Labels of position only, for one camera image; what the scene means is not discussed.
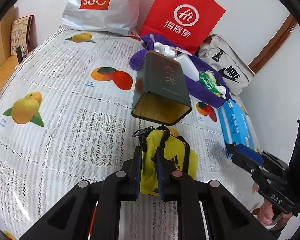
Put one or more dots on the brown wooden door frame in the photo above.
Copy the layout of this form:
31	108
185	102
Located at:
277	37

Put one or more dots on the purple towel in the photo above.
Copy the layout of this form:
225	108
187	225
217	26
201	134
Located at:
200	95

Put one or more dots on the person's right hand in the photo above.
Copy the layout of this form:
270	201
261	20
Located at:
267	215

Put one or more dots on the fruit print lace tablecloth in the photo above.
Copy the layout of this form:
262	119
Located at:
65	130

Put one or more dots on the blue tissue pack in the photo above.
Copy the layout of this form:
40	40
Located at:
235	122

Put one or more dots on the wooden furniture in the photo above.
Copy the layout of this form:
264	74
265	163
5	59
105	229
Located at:
5	70

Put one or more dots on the patterned cardboard board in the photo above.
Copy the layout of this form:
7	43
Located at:
22	32

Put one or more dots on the white plastic shopping bag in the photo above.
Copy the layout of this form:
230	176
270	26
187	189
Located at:
120	17

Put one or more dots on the green snack packet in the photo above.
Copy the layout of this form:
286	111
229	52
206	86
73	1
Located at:
210	82

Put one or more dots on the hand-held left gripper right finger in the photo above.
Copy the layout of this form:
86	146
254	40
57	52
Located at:
161	175

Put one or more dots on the beige waist bag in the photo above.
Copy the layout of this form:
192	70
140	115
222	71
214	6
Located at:
242	85

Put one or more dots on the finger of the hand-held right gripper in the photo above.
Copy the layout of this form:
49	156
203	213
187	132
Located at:
242	161
250	153

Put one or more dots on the white rectangular box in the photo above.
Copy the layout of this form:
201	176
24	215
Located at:
190	67

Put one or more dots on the small black device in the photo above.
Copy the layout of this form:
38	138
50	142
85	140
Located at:
21	53

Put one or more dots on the red paper shopping bag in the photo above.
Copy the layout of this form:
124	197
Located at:
165	10

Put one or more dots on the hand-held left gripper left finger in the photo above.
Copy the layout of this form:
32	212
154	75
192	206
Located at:
138	172

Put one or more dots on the dark green tin box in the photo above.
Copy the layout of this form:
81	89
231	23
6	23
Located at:
162	85

